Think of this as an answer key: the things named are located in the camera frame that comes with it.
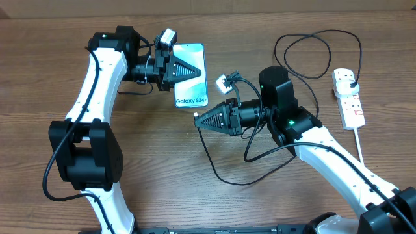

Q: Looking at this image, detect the blue smartphone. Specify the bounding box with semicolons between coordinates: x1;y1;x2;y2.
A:
173;44;209;108

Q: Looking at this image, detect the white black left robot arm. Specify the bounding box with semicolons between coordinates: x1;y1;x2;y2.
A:
42;25;202;233

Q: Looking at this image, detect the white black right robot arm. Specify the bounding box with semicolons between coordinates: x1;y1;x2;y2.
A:
194;66;415;233

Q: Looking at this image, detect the white charger plug adapter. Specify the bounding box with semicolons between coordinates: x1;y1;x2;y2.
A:
334;81;359;98

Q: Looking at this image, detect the white power strip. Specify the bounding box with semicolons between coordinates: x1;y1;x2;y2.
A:
331;68;365;130

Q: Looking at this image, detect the brown cardboard backdrop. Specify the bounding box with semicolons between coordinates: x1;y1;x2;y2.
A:
1;0;415;19

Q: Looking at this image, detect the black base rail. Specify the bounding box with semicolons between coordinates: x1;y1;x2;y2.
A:
133;221;318;234

